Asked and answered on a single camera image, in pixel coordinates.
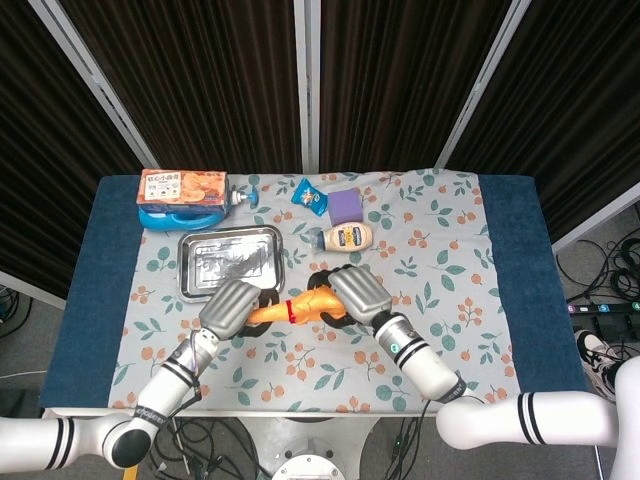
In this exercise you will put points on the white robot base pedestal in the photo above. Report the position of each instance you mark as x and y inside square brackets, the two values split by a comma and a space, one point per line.
[310, 465]

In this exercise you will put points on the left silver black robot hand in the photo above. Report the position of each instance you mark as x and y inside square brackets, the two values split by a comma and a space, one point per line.
[227, 310]

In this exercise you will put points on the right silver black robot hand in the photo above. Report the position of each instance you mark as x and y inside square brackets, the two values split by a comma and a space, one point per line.
[360, 295]

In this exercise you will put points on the dark screen panel white frame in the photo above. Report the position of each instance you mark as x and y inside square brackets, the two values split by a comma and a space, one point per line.
[400, 75]
[575, 100]
[200, 75]
[45, 150]

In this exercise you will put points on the orange rubber chicken toy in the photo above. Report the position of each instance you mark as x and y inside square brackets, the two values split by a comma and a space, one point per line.
[310, 302]

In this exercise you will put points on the mayonnaise bottle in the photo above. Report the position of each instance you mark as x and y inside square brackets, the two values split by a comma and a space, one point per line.
[347, 237]

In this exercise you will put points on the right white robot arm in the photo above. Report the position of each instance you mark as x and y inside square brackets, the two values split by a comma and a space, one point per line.
[430, 370]

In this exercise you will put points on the purple cube block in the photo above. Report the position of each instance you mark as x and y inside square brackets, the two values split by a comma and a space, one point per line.
[345, 207]

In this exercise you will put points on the blue pump bottle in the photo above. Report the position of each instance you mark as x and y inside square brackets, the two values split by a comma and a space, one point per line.
[165, 222]

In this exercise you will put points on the white black sneaker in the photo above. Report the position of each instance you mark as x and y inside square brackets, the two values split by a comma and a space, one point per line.
[592, 350]

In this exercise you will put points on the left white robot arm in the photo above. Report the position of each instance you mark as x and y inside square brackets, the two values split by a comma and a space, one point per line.
[165, 385]

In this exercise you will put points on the stainless steel tray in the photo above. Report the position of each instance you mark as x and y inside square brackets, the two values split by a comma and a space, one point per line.
[225, 250]

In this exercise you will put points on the blue snack packet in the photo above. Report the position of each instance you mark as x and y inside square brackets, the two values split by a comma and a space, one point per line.
[307, 195]

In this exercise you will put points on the floral fruit print tablecloth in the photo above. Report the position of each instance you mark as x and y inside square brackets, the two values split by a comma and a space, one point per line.
[350, 370]

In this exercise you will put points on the dark blue table mat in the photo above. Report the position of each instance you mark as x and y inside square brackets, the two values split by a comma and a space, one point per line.
[85, 300]

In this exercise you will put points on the orange blue snack box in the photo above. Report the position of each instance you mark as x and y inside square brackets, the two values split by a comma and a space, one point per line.
[180, 187]

